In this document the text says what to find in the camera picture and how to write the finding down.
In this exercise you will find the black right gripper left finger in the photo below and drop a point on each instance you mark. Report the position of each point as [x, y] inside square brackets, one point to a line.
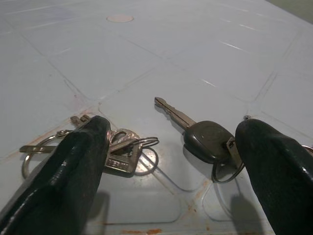
[61, 176]

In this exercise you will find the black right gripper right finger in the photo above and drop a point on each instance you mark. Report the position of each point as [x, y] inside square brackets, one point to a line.
[276, 171]

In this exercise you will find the slim silver key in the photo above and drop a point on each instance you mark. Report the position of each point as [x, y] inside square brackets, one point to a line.
[36, 148]

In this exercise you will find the silver flat house key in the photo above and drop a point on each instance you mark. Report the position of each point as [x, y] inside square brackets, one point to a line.
[122, 162]

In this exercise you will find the silver key with oval holes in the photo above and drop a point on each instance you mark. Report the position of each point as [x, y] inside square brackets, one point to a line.
[121, 138]

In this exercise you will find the black-headed car key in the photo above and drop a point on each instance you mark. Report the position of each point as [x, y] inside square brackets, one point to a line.
[207, 143]

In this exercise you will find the round pale table cap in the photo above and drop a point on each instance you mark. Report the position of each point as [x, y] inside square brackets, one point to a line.
[119, 18]

